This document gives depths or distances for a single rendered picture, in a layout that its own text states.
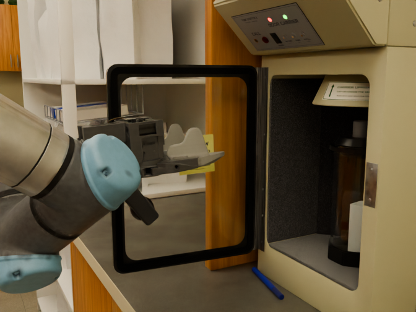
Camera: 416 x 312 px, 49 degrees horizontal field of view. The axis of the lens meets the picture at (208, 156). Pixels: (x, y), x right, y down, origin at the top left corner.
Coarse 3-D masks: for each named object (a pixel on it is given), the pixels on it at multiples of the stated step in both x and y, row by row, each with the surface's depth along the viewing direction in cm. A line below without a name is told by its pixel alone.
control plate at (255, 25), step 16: (240, 16) 84; (256, 16) 80; (272, 16) 77; (288, 16) 74; (304, 16) 71; (256, 32) 85; (272, 32) 81; (288, 32) 78; (304, 32) 75; (256, 48) 90; (272, 48) 86
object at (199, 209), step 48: (144, 96) 85; (192, 96) 89; (240, 96) 93; (240, 144) 95; (144, 192) 88; (192, 192) 92; (240, 192) 96; (144, 240) 90; (192, 240) 94; (240, 240) 98
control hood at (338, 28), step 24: (216, 0) 87; (240, 0) 80; (264, 0) 75; (288, 0) 71; (312, 0) 67; (336, 0) 64; (360, 0) 63; (384, 0) 65; (312, 24) 72; (336, 24) 68; (360, 24) 64; (384, 24) 66; (288, 48) 82; (312, 48) 77; (336, 48) 73
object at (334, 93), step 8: (328, 80) 83; (336, 80) 81; (344, 80) 80; (352, 80) 79; (360, 80) 78; (368, 80) 78; (320, 88) 85; (328, 88) 82; (336, 88) 80; (344, 88) 79; (352, 88) 78; (360, 88) 78; (368, 88) 78; (320, 96) 83; (328, 96) 81; (336, 96) 80; (344, 96) 79; (352, 96) 78; (360, 96) 78; (368, 96) 77; (320, 104) 82; (328, 104) 81; (336, 104) 79; (344, 104) 78; (352, 104) 78; (360, 104) 77; (368, 104) 77
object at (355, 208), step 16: (336, 144) 86; (336, 160) 86; (352, 160) 83; (336, 176) 86; (352, 176) 84; (336, 192) 87; (352, 192) 84; (336, 208) 87; (352, 208) 85; (336, 224) 87; (352, 224) 85; (336, 240) 88; (352, 240) 85
